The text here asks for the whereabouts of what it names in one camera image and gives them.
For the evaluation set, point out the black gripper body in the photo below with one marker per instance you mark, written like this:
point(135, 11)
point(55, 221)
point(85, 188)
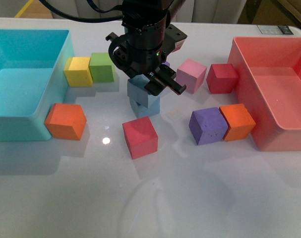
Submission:
point(143, 51)

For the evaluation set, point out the light blue foam block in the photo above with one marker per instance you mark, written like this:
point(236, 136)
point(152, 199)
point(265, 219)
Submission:
point(136, 91)

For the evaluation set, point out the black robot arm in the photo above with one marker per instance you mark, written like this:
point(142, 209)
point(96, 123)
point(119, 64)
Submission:
point(137, 13)

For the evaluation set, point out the purple foam block far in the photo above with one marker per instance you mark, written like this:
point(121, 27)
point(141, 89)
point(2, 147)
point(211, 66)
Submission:
point(166, 63)

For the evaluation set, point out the purple foam block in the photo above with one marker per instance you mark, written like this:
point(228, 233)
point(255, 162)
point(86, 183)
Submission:
point(166, 63)
point(207, 125)

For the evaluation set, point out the green foam block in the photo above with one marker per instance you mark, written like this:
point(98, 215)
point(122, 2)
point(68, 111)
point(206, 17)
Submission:
point(102, 68)

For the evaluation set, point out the light blue base block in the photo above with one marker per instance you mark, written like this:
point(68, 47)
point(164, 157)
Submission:
point(143, 107)

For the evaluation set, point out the yellow foam block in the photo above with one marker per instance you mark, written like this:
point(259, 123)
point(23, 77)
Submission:
point(77, 72)

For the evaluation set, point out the dark red foam block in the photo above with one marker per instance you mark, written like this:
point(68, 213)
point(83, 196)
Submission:
point(221, 78)

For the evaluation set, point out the red foam block front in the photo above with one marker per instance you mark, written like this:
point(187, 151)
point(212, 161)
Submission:
point(141, 137)

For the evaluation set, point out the purple foam block near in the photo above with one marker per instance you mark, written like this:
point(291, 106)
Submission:
point(207, 125)

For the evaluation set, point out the orange foam block near teal bin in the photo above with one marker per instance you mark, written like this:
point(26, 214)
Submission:
point(66, 121)

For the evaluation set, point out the teal plastic bin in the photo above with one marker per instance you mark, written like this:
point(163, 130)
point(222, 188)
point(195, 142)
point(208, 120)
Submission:
point(31, 80)

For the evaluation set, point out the orange foam block near pink bin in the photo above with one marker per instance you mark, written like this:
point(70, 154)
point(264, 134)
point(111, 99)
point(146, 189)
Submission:
point(240, 122)

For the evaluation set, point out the label sticker on table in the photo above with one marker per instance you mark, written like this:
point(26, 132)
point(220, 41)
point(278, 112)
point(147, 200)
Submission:
point(275, 29)

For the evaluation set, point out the pink plastic bin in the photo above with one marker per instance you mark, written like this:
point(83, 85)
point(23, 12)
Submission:
point(269, 86)

